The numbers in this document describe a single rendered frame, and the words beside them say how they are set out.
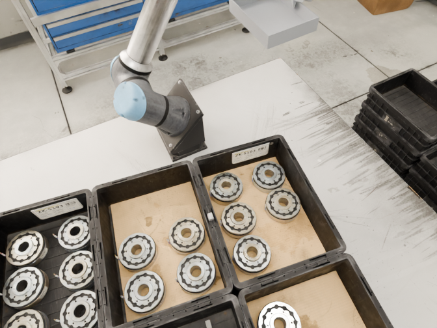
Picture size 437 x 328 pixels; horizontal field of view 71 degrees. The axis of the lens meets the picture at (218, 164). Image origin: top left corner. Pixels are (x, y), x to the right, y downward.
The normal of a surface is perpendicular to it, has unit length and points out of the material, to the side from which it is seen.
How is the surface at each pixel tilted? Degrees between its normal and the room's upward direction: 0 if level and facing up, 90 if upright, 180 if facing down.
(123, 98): 45
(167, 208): 0
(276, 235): 0
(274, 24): 1
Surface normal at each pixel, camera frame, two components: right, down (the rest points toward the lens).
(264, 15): -0.05, -0.55
